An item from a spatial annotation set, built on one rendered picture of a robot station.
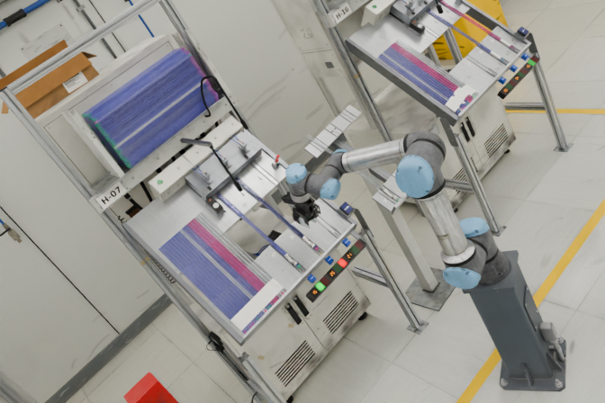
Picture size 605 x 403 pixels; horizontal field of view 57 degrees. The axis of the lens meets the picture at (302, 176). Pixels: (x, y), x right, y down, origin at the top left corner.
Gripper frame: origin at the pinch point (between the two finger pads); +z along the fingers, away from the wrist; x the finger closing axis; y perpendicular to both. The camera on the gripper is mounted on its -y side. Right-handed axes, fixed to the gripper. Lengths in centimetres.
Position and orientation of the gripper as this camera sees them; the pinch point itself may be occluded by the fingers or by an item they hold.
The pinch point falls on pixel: (304, 222)
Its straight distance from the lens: 224.8
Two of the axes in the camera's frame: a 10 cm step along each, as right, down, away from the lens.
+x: 6.8, -6.3, 3.9
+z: 1.4, 6.3, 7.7
